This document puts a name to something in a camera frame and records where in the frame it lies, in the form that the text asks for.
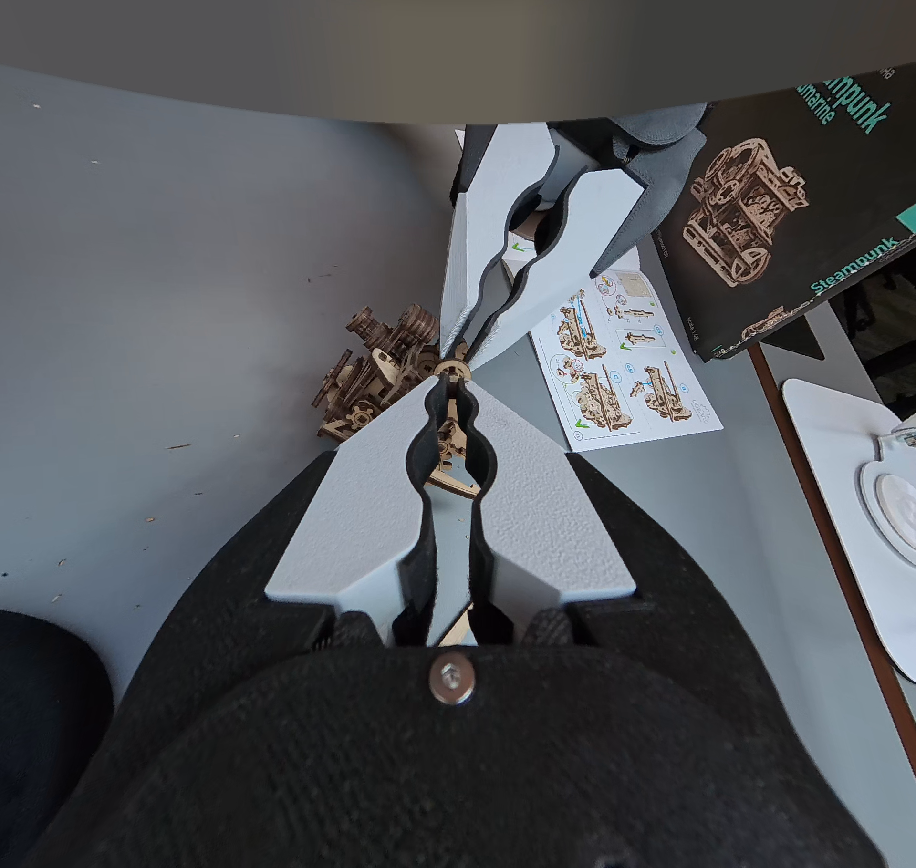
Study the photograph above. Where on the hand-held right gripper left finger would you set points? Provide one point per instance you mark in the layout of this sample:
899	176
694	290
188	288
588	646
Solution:
343	524

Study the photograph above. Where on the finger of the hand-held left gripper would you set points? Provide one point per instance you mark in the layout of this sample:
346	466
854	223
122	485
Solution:
572	253
494	188

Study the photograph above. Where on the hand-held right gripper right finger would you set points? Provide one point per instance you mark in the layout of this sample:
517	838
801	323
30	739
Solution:
551	524

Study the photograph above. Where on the wooden mechanical model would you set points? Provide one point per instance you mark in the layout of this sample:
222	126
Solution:
379	374

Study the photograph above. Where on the white instruction booklet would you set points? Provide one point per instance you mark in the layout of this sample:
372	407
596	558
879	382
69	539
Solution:
644	381

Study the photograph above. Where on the black model kit box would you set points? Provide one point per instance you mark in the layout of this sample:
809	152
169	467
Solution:
787	188

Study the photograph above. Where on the white plastic tray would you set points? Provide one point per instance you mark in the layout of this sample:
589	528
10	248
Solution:
823	467

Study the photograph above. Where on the round white coaster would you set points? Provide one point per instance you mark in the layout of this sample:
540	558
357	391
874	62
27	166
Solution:
894	510

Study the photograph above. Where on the black chair armrest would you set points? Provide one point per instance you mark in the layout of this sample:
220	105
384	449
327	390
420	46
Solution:
43	739

